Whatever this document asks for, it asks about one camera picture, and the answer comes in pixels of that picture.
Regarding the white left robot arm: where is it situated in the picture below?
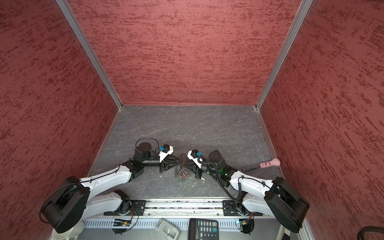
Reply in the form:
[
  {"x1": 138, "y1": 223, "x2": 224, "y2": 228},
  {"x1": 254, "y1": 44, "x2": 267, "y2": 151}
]
[{"x1": 39, "y1": 139, "x2": 179, "y2": 234}]

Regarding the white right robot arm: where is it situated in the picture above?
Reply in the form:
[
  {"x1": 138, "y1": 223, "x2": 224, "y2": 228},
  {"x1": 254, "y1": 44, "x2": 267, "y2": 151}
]
[{"x1": 179, "y1": 150, "x2": 310, "y2": 233}]

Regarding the black desk calculator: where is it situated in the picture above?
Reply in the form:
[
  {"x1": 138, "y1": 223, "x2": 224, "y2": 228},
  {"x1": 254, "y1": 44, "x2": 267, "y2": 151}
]
[{"x1": 188, "y1": 219, "x2": 219, "y2": 240}]

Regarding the grey plastic device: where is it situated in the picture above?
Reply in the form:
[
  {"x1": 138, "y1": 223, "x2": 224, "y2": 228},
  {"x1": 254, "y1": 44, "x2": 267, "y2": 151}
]
[{"x1": 155, "y1": 219, "x2": 181, "y2": 240}]

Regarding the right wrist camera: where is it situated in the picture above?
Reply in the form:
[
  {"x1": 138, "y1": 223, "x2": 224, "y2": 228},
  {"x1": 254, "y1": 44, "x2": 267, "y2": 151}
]
[{"x1": 187, "y1": 149, "x2": 202, "y2": 169}]

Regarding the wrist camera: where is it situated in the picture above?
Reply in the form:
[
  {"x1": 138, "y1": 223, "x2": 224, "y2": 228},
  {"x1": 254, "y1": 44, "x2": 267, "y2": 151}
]
[
  {"x1": 159, "y1": 144, "x2": 174, "y2": 163},
  {"x1": 187, "y1": 149, "x2": 202, "y2": 169}
]

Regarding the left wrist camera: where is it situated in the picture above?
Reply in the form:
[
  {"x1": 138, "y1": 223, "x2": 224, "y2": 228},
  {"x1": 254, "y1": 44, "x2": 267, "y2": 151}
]
[{"x1": 159, "y1": 144, "x2": 174, "y2": 163}]

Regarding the aluminium mounting rail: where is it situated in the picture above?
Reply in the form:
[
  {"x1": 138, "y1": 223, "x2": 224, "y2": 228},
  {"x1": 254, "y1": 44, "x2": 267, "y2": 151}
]
[{"x1": 80, "y1": 197, "x2": 271, "y2": 219}]

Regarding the pink handled knife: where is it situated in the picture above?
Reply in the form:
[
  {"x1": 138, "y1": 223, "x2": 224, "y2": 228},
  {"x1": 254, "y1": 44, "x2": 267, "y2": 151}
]
[{"x1": 243, "y1": 158, "x2": 281, "y2": 172}]

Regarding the aluminium corner post left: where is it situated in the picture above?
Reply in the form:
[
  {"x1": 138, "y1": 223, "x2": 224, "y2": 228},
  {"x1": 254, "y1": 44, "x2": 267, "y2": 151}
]
[{"x1": 56, "y1": 0, "x2": 124, "y2": 111}]

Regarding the aluminium corner post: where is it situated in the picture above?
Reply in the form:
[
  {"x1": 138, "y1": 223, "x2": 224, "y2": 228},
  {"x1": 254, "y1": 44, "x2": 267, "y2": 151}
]
[
  {"x1": 56, "y1": 0, "x2": 124, "y2": 111},
  {"x1": 256, "y1": 0, "x2": 313, "y2": 111}
]

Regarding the aluminium corner post right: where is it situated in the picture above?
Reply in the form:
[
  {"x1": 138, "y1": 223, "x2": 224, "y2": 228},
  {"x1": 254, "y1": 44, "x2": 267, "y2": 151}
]
[{"x1": 256, "y1": 0, "x2": 313, "y2": 111}]

